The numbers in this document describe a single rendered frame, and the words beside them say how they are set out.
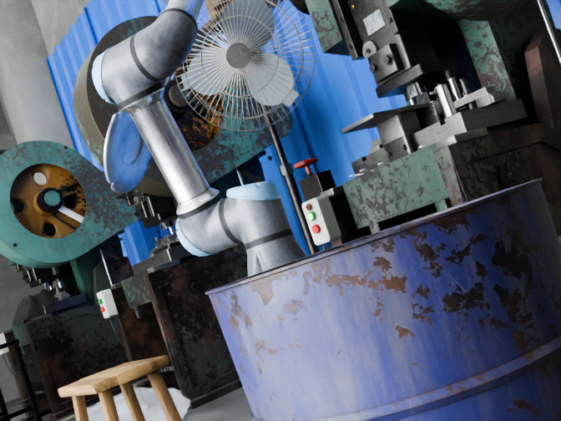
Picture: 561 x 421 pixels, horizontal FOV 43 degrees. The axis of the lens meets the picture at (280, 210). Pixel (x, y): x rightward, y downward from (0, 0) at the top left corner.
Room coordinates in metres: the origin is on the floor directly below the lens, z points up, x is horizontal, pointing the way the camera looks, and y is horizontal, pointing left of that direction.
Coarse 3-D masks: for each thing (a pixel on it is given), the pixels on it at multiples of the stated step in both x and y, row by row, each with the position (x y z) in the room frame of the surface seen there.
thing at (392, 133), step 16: (384, 112) 1.90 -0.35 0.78; (400, 112) 1.94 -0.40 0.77; (416, 112) 2.05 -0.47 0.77; (352, 128) 1.94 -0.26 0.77; (368, 128) 2.04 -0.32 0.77; (384, 128) 2.01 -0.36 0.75; (400, 128) 1.97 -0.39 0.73; (416, 128) 1.99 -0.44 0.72; (384, 144) 2.03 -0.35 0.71; (400, 144) 1.98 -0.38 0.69
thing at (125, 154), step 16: (112, 128) 1.82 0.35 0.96; (128, 128) 1.92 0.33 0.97; (112, 144) 1.84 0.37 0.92; (128, 144) 1.94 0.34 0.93; (144, 144) 2.03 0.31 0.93; (112, 160) 1.86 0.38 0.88; (128, 160) 1.97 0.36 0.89; (144, 160) 2.06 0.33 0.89; (112, 176) 1.89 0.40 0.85; (128, 176) 1.98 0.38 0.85
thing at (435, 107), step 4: (436, 100) 2.03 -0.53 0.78; (432, 104) 2.02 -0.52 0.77; (436, 104) 2.03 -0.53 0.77; (428, 108) 2.04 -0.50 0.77; (432, 108) 2.03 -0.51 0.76; (436, 108) 2.02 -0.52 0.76; (440, 108) 2.04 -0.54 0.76; (420, 112) 2.06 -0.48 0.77; (424, 112) 2.05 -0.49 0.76; (428, 112) 2.04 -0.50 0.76; (432, 112) 2.03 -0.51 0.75; (436, 112) 2.02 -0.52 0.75; (440, 112) 2.03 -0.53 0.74; (420, 116) 2.07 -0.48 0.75; (424, 116) 2.06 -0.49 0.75; (428, 116) 2.04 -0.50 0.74; (420, 120) 2.07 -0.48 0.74
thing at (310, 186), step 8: (312, 176) 2.17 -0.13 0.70; (320, 176) 2.16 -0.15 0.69; (328, 176) 2.18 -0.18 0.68; (304, 184) 2.21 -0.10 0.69; (312, 184) 2.18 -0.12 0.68; (320, 184) 2.16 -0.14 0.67; (328, 184) 2.18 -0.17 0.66; (304, 192) 2.22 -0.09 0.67; (312, 192) 2.19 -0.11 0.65; (320, 192) 2.17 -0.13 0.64
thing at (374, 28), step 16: (352, 0) 2.10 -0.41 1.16; (368, 0) 2.05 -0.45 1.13; (352, 16) 2.11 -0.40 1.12; (368, 16) 2.07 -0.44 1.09; (384, 16) 2.02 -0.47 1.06; (368, 32) 2.08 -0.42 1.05; (384, 32) 2.04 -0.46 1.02; (368, 48) 2.08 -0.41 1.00; (384, 48) 2.02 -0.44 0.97; (400, 48) 2.01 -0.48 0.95; (416, 48) 2.03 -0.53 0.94; (432, 48) 2.07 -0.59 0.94; (384, 64) 2.03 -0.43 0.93; (400, 64) 2.01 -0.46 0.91; (416, 64) 2.01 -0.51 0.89; (384, 80) 2.09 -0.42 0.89
